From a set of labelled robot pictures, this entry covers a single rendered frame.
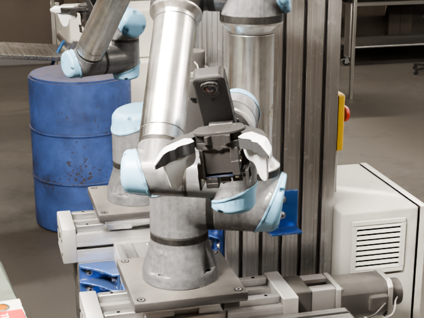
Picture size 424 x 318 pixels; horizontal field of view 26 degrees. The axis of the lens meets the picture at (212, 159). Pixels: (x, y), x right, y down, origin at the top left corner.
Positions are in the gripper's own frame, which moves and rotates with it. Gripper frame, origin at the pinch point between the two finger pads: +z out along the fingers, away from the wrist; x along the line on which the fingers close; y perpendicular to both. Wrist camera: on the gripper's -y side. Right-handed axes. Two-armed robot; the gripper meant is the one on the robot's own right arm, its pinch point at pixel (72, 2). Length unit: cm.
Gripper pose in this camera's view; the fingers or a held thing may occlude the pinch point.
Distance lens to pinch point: 276.4
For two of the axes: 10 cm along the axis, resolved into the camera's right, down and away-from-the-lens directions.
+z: -5.8, -2.3, 7.8
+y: 1.1, 9.3, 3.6
